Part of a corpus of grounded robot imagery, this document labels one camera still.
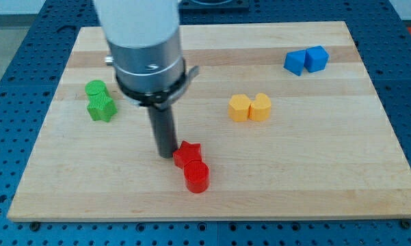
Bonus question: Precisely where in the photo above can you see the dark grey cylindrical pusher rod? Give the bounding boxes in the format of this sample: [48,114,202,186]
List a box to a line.
[148,107,178,159]

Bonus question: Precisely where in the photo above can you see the red star block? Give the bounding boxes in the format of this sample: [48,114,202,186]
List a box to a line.
[172,141,202,169]

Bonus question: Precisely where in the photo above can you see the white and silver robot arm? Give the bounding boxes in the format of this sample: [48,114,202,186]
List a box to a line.
[93,0,198,159]

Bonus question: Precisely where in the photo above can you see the green star block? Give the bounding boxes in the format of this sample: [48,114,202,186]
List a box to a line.
[87,92,118,122]

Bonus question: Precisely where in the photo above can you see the red cylinder block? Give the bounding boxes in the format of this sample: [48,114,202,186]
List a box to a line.
[183,160,210,193]

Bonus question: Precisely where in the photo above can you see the green cylinder block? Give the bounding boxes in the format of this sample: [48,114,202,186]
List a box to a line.
[85,80,109,96]

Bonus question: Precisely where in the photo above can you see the yellow hexagon block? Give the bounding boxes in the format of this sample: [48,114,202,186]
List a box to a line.
[228,94,251,122]

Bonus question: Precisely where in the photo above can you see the yellow heart block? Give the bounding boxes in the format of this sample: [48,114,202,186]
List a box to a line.
[248,93,271,122]

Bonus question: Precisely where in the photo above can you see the wooden board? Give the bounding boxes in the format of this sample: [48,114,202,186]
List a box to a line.
[8,21,411,222]

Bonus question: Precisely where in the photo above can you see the blue pentagon block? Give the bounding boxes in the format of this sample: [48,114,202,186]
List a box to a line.
[304,46,329,72]

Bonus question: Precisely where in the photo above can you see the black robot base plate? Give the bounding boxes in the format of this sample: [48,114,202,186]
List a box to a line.
[179,0,250,10]

